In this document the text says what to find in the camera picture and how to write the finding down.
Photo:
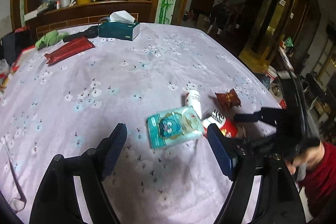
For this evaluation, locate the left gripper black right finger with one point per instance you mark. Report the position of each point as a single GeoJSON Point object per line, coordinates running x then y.
{"type": "Point", "coordinates": [278, 199]}

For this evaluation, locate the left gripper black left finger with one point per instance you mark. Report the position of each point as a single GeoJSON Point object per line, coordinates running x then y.
{"type": "Point", "coordinates": [56, 199]}

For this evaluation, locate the red white carton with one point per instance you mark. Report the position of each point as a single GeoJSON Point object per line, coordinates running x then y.
{"type": "Point", "coordinates": [226, 126]}

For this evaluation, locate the dark red snack wrapper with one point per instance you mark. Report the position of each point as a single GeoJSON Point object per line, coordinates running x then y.
{"type": "Point", "coordinates": [228, 100]}

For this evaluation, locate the white small tube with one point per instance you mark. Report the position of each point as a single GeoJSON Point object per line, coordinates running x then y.
{"type": "Point", "coordinates": [192, 99]}

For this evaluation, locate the teal tissue pack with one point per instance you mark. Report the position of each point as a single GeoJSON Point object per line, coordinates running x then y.
{"type": "Point", "coordinates": [171, 127]}

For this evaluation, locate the person's right hand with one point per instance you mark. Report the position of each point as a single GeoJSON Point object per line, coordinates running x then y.
{"type": "Point", "coordinates": [310, 157]}

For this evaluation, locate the purple framed eyeglasses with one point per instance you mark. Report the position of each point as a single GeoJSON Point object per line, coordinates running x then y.
{"type": "Point", "coordinates": [17, 204]}

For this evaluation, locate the white plastic bucket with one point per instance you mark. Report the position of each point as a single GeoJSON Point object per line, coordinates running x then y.
{"type": "Point", "coordinates": [271, 73]}

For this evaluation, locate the plastic bag on sofa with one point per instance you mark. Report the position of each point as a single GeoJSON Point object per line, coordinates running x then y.
{"type": "Point", "coordinates": [4, 72]}

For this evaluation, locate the red flat pouch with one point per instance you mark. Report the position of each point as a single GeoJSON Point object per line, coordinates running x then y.
{"type": "Point", "coordinates": [71, 48]}

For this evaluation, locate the green cloth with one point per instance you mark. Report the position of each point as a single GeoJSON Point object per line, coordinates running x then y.
{"type": "Point", "coordinates": [49, 39]}

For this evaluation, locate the dark green tissue box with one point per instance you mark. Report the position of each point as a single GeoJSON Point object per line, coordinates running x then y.
{"type": "Point", "coordinates": [119, 25]}

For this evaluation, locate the wooden counter with clutter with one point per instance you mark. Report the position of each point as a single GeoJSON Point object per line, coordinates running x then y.
{"type": "Point", "coordinates": [92, 12]}

